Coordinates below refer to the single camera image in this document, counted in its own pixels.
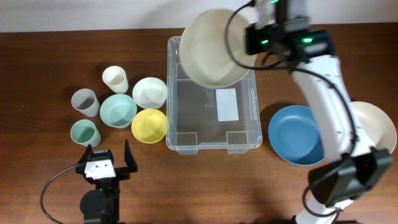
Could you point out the mint green small bowl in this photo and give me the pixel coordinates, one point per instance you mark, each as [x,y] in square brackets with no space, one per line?
[118,111]

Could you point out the white label in bin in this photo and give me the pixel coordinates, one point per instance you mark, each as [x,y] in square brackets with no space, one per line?
[226,103]

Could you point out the blue bowl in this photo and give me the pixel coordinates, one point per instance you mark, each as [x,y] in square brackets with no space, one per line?
[293,134]

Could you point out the white small bowl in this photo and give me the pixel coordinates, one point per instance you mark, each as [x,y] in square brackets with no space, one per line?
[150,93]

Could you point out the mint green cup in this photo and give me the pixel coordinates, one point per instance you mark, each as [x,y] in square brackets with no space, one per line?
[84,132]

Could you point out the grey cup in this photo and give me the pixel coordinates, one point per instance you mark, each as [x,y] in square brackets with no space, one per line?
[86,102]

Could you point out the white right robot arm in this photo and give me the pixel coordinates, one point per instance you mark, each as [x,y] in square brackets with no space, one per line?
[354,163]

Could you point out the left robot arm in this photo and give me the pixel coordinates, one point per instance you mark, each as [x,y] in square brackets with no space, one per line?
[101,205]

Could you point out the clear plastic storage bin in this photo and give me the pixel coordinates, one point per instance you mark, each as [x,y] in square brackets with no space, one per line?
[192,120]

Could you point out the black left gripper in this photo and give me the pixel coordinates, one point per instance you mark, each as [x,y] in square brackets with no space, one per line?
[124,173]

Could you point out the yellow small bowl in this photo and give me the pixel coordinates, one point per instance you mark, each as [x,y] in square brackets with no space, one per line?
[149,126]

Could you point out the beige bowl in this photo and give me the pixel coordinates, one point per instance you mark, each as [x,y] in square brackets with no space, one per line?
[377,124]
[203,54]

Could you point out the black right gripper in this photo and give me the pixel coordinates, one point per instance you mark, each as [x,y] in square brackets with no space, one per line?
[250,48]

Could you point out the cream cup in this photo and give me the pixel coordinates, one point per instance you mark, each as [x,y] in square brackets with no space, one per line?
[115,78]

